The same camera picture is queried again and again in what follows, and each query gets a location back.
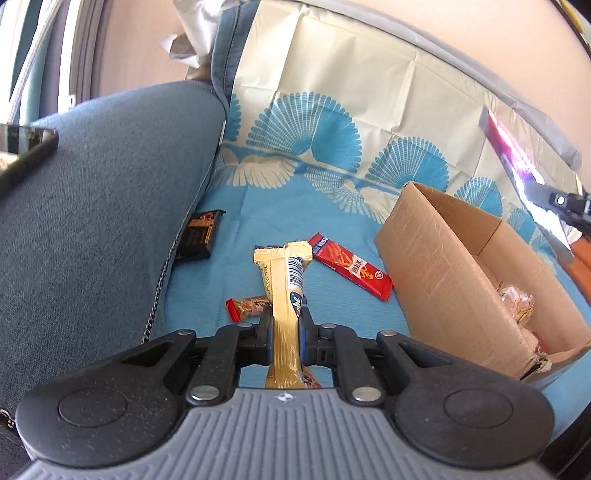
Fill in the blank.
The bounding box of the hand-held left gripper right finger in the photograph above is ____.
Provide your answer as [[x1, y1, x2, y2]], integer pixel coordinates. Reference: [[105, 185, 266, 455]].
[[298, 308, 457, 407]]

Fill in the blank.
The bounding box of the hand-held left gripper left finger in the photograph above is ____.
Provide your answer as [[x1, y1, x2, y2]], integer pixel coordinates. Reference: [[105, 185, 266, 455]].
[[121, 306, 275, 406]]

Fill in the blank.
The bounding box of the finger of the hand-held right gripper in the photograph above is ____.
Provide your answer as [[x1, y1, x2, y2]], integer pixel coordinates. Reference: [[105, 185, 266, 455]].
[[525, 181, 591, 223]]

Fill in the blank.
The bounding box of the orange-red snack packet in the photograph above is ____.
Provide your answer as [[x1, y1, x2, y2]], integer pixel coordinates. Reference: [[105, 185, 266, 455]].
[[298, 364, 324, 389]]

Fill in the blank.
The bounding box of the small red snack bar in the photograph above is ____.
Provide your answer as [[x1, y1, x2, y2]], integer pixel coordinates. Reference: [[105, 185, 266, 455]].
[[225, 295, 271, 323]]

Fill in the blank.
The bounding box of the long gold snack bar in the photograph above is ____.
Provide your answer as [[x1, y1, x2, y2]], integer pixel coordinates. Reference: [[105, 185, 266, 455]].
[[253, 241, 315, 391]]

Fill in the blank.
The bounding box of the large red snack packet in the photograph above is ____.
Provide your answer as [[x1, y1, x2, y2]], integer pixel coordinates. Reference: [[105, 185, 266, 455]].
[[307, 232, 394, 302]]

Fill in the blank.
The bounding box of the clear cracker packet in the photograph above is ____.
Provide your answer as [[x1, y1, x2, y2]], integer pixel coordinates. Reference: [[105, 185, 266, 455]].
[[494, 284, 536, 326]]

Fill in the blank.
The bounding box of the cardboard box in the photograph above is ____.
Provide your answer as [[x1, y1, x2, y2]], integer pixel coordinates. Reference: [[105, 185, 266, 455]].
[[374, 181, 591, 384]]

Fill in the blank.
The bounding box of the dark chocolate packet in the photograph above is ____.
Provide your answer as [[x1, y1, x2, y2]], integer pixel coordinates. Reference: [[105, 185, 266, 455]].
[[174, 210, 227, 263]]

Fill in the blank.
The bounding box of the orange cushion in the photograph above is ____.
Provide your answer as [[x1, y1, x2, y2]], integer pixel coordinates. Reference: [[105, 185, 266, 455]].
[[568, 231, 591, 289]]

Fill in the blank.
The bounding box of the black smartphone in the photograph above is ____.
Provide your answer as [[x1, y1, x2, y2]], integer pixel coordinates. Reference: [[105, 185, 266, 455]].
[[0, 124, 60, 197]]

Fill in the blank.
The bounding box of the grey sheet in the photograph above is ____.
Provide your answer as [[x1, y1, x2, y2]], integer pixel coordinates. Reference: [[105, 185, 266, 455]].
[[159, 0, 583, 169]]

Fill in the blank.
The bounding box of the grey window curtain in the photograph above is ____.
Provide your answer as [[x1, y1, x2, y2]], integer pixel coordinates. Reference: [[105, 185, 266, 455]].
[[0, 0, 107, 125]]

